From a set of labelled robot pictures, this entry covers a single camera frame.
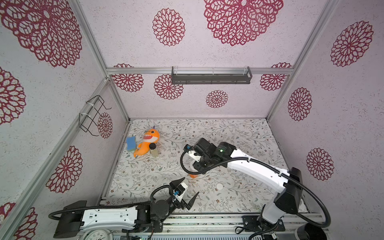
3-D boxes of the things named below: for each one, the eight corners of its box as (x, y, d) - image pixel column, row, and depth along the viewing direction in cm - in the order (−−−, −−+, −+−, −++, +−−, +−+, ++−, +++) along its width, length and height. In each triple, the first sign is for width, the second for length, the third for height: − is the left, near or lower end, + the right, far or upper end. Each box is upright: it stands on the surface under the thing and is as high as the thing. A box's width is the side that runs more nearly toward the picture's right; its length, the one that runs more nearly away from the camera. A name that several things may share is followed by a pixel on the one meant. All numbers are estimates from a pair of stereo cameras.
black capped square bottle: (151, 157, 101) (148, 149, 93) (152, 151, 104) (149, 142, 96) (157, 157, 101) (155, 149, 93) (158, 151, 104) (156, 142, 96)
